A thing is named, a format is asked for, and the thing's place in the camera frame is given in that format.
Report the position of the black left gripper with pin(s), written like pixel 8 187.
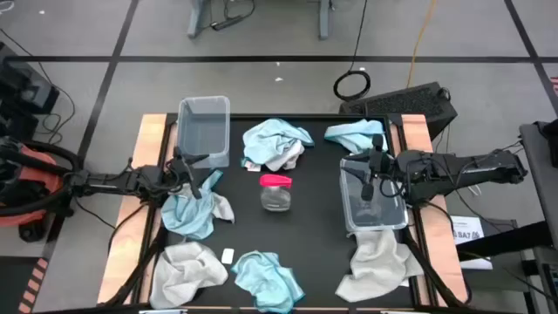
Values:
pixel 176 168

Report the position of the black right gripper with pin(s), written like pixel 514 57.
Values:
pixel 381 162

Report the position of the white paper towel tag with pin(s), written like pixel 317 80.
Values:
pixel 252 166
pixel 227 256

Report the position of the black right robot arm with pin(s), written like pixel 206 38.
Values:
pixel 462 170

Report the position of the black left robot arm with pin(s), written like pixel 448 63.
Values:
pixel 113 181

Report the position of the clear plastic storage bin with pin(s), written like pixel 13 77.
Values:
pixel 383 218
pixel 205 126

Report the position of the wooden table side board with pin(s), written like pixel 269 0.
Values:
pixel 440 244
pixel 131 227

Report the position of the white printed paper sign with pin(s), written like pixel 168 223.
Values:
pixel 468 231

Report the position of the black stand beam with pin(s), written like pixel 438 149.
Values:
pixel 501 242

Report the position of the black power strip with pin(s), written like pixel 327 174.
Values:
pixel 226 22

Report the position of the grey desk leg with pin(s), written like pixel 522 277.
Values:
pixel 196 17
pixel 323 19

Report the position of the orange black vacuum cleaner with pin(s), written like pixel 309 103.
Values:
pixel 30 179

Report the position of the black equipment box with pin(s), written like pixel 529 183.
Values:
pixel 22 91

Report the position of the black diagonal frame strut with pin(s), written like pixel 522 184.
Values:
pixel 139 266
pixel 429 270

